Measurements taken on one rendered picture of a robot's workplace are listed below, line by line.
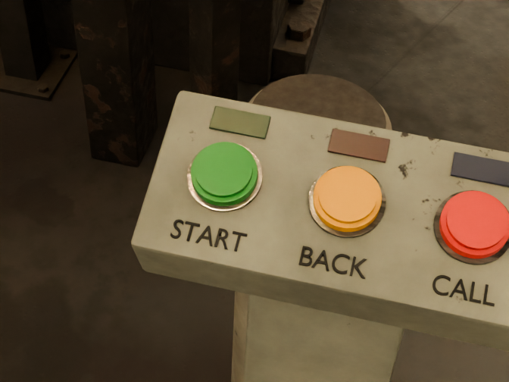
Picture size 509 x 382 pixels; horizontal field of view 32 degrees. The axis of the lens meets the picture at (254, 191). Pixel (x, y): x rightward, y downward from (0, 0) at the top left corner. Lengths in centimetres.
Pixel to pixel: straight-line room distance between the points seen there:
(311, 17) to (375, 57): 14
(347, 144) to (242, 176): 7
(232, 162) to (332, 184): 6
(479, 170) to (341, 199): 9
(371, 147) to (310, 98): 18
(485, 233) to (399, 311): 7
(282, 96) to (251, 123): 17
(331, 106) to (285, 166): 18
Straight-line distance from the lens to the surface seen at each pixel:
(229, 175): 52
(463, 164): 54
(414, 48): 167
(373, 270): 51
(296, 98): 71
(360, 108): 71
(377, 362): 59
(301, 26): 153
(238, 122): 55
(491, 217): 52
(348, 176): 52
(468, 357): 121
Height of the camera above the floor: 98
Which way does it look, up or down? 46 degrees down
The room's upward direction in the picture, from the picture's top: 3 degrees clockwise
